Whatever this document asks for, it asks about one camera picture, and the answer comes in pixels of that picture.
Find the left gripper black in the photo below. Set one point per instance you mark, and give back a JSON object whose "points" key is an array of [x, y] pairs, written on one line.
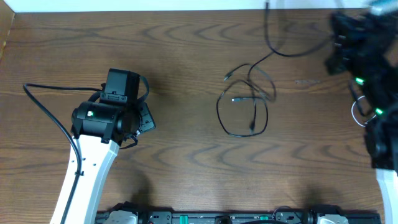
{"points": [[147, 118]]}

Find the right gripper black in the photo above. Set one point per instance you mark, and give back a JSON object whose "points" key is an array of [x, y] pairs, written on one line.
{"points": [[347, 40]]}

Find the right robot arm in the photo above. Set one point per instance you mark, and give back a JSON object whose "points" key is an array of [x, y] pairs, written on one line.
{"points": [[380, 136]]}

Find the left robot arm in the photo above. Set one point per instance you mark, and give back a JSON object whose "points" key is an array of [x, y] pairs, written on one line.
{"points": [[98, 131]]}

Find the cardboard box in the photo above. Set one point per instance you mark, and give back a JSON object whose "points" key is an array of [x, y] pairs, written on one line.
{"points": [[7, 16]]}

